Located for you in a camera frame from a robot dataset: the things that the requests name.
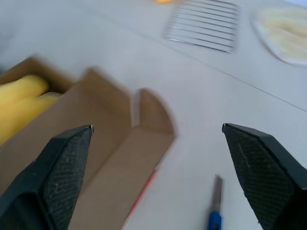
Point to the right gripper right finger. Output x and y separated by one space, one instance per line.
266 172

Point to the brown cardboard box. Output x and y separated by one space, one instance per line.
108 134

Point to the yellow soft item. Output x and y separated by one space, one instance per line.
21 103

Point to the crumpled yellow cloth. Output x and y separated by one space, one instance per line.
163 1

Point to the cream terry towel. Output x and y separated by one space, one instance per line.
285 36

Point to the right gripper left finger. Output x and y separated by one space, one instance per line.
60 172

